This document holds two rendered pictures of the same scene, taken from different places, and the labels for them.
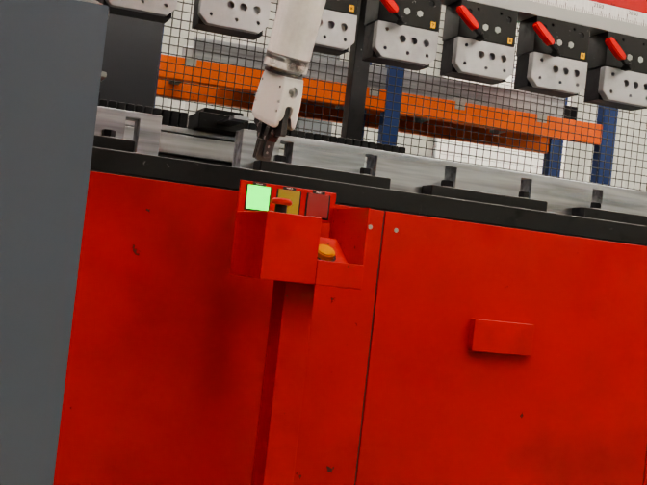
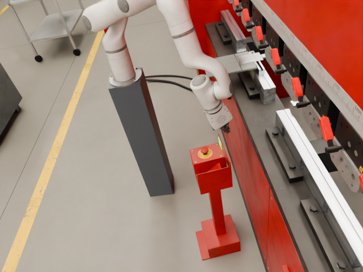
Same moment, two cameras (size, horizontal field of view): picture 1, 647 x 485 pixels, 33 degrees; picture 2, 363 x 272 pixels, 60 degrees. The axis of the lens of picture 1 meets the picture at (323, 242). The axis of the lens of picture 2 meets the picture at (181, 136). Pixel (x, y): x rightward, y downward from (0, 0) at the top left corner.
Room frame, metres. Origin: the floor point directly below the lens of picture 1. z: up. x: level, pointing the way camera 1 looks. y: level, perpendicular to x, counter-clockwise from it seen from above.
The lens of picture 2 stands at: (2.30, -0.94, 1.90)
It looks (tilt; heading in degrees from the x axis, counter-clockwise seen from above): 42 degrees down; 113
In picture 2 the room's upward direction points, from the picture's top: 13 degrees counter-clockwise
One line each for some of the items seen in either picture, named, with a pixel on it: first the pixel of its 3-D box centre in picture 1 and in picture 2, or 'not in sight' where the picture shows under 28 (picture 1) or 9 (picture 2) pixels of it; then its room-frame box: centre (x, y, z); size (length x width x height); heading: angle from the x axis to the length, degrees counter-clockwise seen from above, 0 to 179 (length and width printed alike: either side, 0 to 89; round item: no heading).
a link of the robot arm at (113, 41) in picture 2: not in sight; (113, 23); (1.49, 0.45, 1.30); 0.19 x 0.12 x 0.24; 59
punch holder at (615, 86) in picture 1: (621, 71); not in sight; (2.65, -0.68, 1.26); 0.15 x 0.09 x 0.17; 111
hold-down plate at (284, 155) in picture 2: (323, 176); (282, 152); (2.33, 0.02, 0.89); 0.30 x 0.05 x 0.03; 111
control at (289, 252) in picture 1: (299, 233); (209, 163); (2.00, 0.05, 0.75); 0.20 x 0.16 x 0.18; 114
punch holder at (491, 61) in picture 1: (478, 42); (363, 151); (2.51, -0.31, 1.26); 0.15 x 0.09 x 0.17; 111
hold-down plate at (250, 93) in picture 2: (57, 138); (247, 81); (2.13, 0.55, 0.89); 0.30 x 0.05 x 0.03; 111
